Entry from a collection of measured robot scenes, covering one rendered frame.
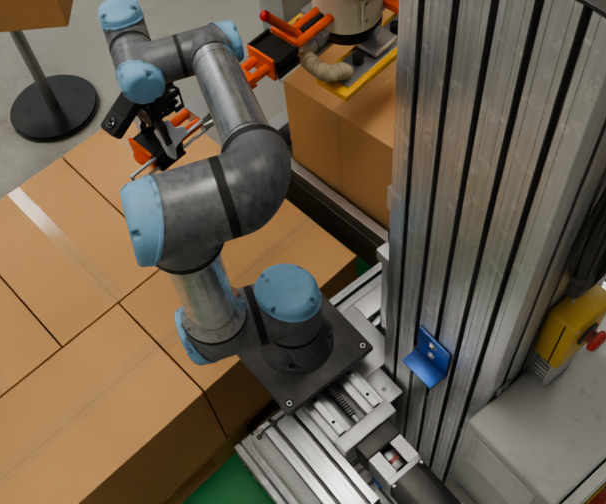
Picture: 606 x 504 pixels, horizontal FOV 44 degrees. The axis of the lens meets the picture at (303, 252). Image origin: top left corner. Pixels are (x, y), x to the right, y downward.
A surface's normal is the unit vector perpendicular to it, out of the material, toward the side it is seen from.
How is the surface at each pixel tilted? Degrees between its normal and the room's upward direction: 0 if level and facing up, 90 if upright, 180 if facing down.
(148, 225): 45
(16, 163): 0
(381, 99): 0
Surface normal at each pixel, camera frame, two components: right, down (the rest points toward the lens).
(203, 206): 0.14, 0.11
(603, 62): -0.78, 0.56
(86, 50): -0.07, -0.53
